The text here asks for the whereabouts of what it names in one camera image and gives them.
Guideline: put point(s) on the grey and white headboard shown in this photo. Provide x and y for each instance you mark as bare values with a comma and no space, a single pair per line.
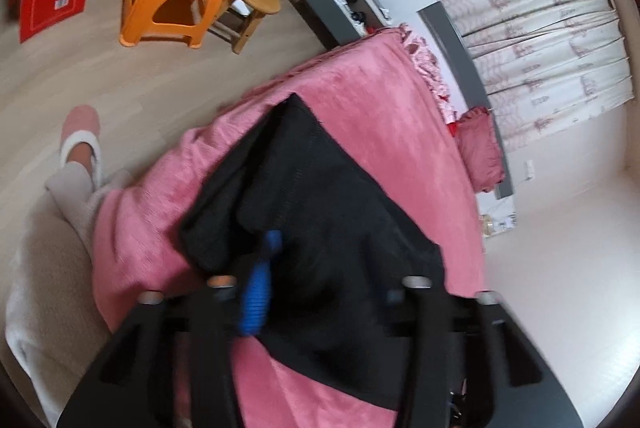
450,38

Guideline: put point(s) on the pink bed blanket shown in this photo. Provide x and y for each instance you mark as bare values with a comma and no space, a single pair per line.
380,108

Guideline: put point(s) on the red ruffled pillow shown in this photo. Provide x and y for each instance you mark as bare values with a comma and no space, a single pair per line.
480,148

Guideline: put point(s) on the white wall socket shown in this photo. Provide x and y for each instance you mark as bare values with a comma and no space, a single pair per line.
529,171

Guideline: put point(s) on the glass table lamp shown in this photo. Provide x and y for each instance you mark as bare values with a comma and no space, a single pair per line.
489,226

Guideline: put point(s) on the pink slipper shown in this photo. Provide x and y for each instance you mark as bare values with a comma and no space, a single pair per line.
80,123

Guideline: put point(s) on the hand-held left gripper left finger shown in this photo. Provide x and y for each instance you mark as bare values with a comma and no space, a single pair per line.
257,288

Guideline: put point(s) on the pink floral garment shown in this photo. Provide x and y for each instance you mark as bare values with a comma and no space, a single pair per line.
427,63

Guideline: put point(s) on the red garment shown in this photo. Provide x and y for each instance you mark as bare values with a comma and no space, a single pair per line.
452,128

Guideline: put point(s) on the grey and white bedside table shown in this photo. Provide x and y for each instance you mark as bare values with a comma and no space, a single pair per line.
325,8

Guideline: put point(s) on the black pants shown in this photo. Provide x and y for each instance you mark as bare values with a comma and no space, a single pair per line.
325,208

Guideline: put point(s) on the person's beige clothed leg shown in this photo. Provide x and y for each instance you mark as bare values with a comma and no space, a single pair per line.
70,203

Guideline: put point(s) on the patterned white curtain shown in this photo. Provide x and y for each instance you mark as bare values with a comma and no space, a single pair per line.
550,33

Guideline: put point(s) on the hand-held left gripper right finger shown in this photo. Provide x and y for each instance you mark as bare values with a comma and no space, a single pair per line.
425,318

